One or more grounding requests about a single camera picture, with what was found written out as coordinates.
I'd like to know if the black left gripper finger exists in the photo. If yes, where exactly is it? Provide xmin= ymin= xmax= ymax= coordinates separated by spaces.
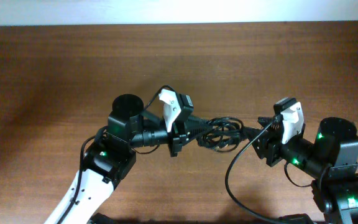
xmin=185 ymin=124 xmax=213 ymax=144
xmin=185 ymin=115 xmax=210 ymax=128

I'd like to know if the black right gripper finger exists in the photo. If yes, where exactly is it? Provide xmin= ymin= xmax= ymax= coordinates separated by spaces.
xmin=257 ymin=115 xmax=282 ymax=129
xmin=242 ymin=127 xmax=266 ymax=146

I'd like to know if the black cable bundle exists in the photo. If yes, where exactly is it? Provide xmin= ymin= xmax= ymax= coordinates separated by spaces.
xmin=196 ymin=116 xmax=254 ymax=153

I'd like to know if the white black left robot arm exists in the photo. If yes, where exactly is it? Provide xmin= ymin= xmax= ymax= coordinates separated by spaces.
xmin=46 ymin=89 xmax=212 ymax=223

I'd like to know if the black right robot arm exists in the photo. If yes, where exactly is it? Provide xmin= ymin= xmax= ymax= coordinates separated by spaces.
xmin=242 ymin=116 xmax=358 ymax=223

